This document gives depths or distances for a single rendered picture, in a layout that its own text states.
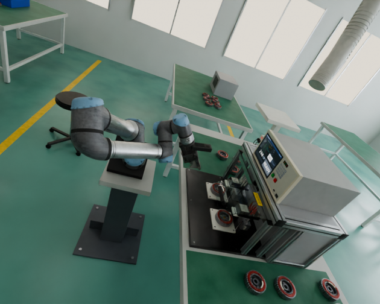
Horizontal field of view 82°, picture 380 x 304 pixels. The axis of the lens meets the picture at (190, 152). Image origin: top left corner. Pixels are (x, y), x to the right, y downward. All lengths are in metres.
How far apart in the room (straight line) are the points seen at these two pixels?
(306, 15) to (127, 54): 4.12
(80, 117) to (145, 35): 4.86
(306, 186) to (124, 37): 5.16
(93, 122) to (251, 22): 5.20
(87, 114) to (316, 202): 1.18
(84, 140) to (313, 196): 1.10
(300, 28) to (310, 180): 5.28
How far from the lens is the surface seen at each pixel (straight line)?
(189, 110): 2.68
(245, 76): 6.08
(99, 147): 0.91
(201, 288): 1.22
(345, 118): 7.98
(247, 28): 5.82
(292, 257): 1.55
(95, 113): 0.92
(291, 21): 6.14
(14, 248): 2.09
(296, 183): 1.19
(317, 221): 1.38
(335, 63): 2.46
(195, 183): 1.59
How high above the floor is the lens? 1.78
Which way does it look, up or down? 33 degrees down
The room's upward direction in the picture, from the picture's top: 24 degrees clockwise
